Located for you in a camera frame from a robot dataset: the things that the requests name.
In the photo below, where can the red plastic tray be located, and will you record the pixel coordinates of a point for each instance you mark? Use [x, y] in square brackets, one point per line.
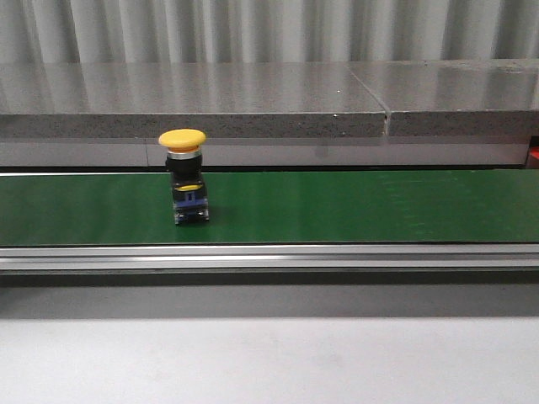
[533, 158]

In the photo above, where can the white pleated curtain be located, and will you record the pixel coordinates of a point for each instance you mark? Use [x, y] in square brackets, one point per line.
[256, 31]

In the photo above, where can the aluminium conveyor side rail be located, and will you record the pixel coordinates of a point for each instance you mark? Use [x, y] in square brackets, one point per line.
[269, 259]

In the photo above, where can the grey granite slab left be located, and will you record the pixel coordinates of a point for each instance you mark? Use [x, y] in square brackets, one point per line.
[225, 100]

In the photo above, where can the grey granite slab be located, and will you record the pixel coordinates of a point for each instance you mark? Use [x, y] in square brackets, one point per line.
[454, 98]
[225, 100]

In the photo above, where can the green conveyor belt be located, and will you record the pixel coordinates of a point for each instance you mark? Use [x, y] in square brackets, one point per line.
[274, 207]

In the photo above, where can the grey granite slab right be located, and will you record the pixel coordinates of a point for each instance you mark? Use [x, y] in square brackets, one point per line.
[454, 98]

